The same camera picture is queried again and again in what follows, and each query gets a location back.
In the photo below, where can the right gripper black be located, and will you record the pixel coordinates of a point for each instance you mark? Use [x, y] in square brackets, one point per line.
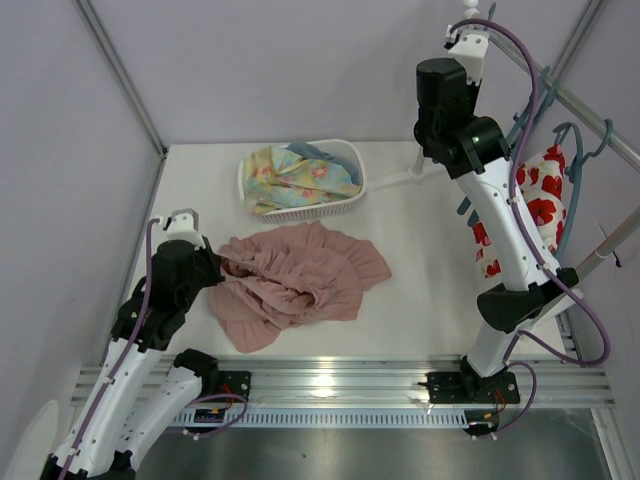
[439, 80]

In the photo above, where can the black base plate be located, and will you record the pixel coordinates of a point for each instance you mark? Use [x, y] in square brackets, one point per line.
[449, 387]
[234, 382]

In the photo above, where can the pink skirt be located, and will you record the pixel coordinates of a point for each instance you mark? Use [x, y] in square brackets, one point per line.
[291, 276]

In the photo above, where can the aluminium mounting rail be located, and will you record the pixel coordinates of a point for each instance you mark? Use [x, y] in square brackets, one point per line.
[360, 382]

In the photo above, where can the blue garment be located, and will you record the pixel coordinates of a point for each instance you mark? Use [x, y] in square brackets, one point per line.
[309, 151]

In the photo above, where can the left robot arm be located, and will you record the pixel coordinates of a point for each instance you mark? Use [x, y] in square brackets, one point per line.
[110, 438]

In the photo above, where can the silver clothes rack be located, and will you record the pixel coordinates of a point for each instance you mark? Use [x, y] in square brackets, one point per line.
[514, 48]

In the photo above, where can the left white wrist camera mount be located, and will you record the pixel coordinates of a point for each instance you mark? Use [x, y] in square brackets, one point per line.
[182, 225]

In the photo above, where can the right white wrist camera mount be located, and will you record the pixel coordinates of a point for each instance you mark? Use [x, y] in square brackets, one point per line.
[468, 46]

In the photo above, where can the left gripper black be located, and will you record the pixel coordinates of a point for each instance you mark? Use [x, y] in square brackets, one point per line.
[208, 270]

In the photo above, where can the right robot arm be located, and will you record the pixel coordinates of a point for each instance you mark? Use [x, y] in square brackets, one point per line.
[474, 153]

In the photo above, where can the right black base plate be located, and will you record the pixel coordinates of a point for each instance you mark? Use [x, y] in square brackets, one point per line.
[449, 387]

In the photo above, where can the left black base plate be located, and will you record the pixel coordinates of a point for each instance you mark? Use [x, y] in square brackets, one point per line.
[234, 382]

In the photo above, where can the red poppy floral garment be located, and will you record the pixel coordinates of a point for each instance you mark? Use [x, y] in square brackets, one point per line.
[541, 182]

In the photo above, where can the yellow floral garment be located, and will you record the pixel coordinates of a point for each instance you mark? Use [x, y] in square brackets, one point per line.
[274, 178]

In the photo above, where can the white slotted cable duct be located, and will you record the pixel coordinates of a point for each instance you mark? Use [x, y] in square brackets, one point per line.
[417, 418]

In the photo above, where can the teal hanger with garment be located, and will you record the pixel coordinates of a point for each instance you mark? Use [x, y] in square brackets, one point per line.
[574, 171]

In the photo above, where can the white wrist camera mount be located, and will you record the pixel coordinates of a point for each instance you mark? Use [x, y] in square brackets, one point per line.
[468, 46]
[182, 225]

